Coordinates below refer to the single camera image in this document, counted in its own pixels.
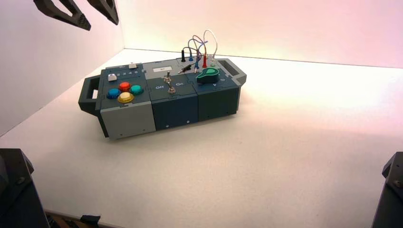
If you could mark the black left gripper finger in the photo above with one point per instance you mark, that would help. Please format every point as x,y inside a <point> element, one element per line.
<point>110,16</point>
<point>80,20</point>

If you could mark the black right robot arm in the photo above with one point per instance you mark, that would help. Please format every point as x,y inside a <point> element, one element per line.
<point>390,195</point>

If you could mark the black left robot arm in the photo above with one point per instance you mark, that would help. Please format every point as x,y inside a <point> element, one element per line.
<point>19,195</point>

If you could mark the small white slider knob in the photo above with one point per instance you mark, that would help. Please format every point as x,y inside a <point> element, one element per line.
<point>132,65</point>

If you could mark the white square keycap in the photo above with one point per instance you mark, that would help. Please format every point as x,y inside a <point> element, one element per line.
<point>112,77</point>

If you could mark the red round push button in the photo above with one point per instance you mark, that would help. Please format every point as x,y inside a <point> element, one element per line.
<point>124,86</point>

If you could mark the white display label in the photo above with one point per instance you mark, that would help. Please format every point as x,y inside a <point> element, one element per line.
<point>162,68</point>

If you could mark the blue round push button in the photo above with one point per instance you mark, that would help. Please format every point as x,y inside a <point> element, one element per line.
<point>113,93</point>

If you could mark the teal round push button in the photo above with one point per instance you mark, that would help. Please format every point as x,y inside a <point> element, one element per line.
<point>136,90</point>

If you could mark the yellow round push button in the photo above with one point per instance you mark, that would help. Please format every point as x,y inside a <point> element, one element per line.
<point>125,98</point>

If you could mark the blue banana plug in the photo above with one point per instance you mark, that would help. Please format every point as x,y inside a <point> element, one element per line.
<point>190,57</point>
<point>196,64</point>

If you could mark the white banana plug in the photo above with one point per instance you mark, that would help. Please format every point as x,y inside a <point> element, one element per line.
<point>213,60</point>

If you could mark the grey and blue control box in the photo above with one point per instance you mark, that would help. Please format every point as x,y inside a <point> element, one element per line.
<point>176,107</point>

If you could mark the green and black rotary knob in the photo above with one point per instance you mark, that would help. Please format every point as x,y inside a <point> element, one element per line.
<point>208,76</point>

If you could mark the metal toggle switch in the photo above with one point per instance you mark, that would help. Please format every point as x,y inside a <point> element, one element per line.
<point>171,90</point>
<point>168,76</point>

